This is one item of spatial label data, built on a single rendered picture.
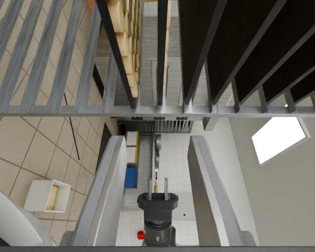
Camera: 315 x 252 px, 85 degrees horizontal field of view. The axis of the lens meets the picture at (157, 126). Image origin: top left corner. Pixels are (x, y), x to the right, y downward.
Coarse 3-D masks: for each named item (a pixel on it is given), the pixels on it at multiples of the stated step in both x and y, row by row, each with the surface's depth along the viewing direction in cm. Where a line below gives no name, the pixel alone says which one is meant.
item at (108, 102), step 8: (112, 56) 66; (112, 64) 65; (112, 72) 64; (112, 80) 62; (104, 88) 58; (112, 88) 61; (104, 96) 58; (112, 96) 60; (104, 104) 58; (112, 104) 59; (104, 112) 58; (112, 112) 58
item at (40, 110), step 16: (16, 112) 58; (48, 112) 58; (64, 112) 58; (96, 112) 58; (128, 112) 58; (144, 112) 58; (176, 112) 58; (192, 112) 58; (208, 112) 58; (224, 112) 58; (256, 112) 58; (272, 112) 58; (288, 112) 58; (304, 112) 58
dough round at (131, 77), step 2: (132, 70) 47; (132, 72) 47; (134, 72) 49; (126, 74) 47; (128, 74) 47; (130, 74) 47; (132, 74) 47; (134, 74) 49; (128, 76) 47; (130, 76) 47; (132, 76) 47; (134, 76) 49; (128, 78) 47; (130, 78) 47; (132, 78) 47; (134, 78) 50; (128, 80) 47; (130, 80) 47; (132, 80) 47; (134, 80) 50; (128, 82) 47; (130, 82) 47; (132, 82) 47; (134, 82) 50; (130, 84) 48; (132, 84) 48; (134, 84) 50; (130, 86) 49; (132, 86) 49
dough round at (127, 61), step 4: (124, 56) 41; (128, 56) 41; (124, 60) 41; (128, 60) 41; (124, 64) 41; (128, 64) 41; (132, 64) 46; (128, 68) 42; (132, 68) 46; (128, 72) 43
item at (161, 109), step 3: (162, 96) 60; (162, 99) 60; (162, 102) 59; (159, 105) 59; (162, 105) 59; (159, 108) 59; (162, 108) 59; (165, 108) 59; (159, 111) 58; (162, 111) 58; (165, 111) 58
